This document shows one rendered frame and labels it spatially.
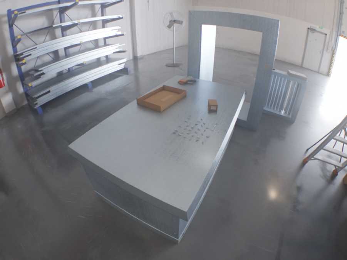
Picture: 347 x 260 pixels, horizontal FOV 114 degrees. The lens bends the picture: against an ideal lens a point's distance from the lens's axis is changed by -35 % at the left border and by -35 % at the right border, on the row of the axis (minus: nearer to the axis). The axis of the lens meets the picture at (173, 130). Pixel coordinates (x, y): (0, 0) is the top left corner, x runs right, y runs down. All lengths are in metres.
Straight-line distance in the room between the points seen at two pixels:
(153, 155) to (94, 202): 0.91
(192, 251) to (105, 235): 0.72
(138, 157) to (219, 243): 0.94
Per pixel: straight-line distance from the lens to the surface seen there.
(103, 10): 5.81
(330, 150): 2.21
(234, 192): 1.77
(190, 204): 0.87
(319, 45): 10.32
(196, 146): 1.15
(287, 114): 3.35
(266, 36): 2.27
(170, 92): 1.89
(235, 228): 1.58
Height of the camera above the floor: 1.40
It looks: 36 degrees down
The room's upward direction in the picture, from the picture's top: straight up
